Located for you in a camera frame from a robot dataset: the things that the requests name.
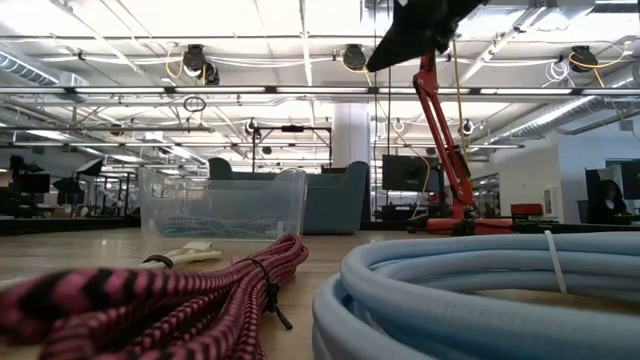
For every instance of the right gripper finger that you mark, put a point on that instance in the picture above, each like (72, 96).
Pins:
(420, 30)

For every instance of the dark computer monitor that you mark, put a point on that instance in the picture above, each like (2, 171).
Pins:
(410, 172)

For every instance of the teal plastic bin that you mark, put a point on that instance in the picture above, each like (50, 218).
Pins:
(335, 200)

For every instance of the red rectangular block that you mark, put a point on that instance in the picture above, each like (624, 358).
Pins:
(526, 209)

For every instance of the person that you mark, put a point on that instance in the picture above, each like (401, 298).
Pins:
(607, 200)

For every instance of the clear plastic bin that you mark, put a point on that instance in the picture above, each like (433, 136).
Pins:
(225, 197)

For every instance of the dark background workstation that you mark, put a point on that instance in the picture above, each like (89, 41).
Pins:
(25, 190)

